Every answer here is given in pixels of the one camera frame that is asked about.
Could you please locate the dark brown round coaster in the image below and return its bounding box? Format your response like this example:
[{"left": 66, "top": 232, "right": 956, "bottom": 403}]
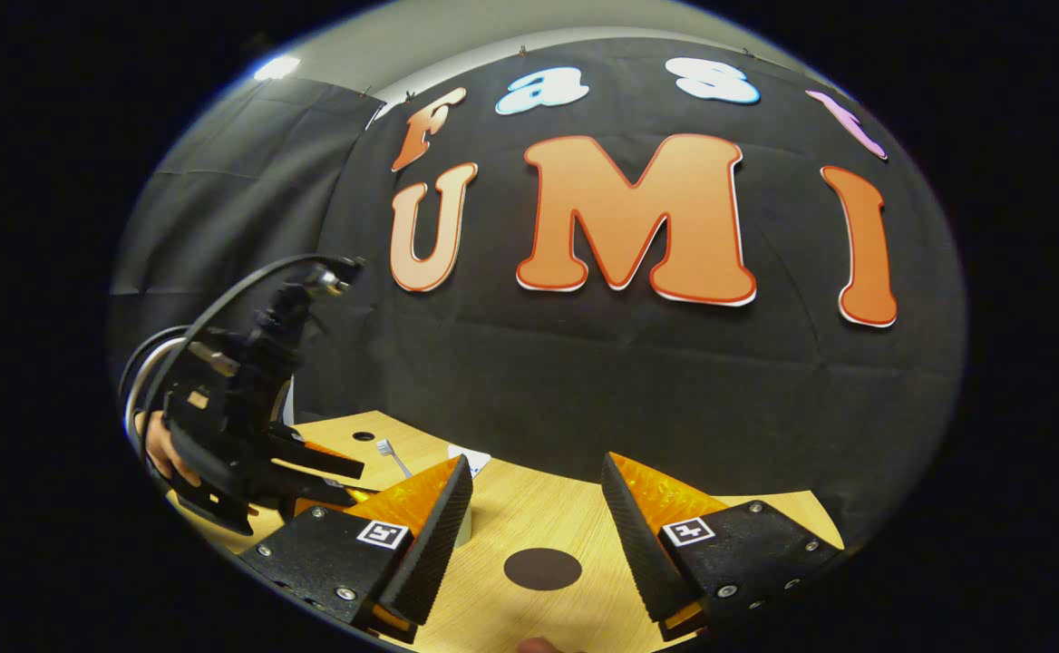
[{"left": 503, "top": 547, "right": 583, "bottom": 592}]

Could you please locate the black cable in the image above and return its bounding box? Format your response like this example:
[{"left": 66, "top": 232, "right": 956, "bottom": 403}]
[{"left": 138, "top": 253, "right": 351, "bottom": 436}]

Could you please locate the ceiling light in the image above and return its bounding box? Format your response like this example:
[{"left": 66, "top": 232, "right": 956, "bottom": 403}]
[{"left": 253, "top": 54, "right": 302, "bottom": 83}]

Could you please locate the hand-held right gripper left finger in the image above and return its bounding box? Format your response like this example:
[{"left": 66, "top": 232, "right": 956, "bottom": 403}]
[{"left": 238, "top": 453, "right": 475, "bottom": 645}]

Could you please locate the white toothpaste tube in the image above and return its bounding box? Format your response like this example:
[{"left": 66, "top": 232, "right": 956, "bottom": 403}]
[{"left": 447, "top": 443, "right": 492, "bottom": 479}]

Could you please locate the grey cable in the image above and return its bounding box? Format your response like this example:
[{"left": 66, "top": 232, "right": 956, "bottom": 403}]
[{"left": 120, "top": 325, "right": 191, "bottom": 454}]

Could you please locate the white toothbrush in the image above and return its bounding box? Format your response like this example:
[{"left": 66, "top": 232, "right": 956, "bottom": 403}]
[{"left": 375, "top": 438, "right": 413, "bottom": 480}]

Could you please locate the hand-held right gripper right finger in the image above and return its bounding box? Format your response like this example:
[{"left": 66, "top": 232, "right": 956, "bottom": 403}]
[{"left": 601, "top": 452, "right": 846, "bottom": 643}]

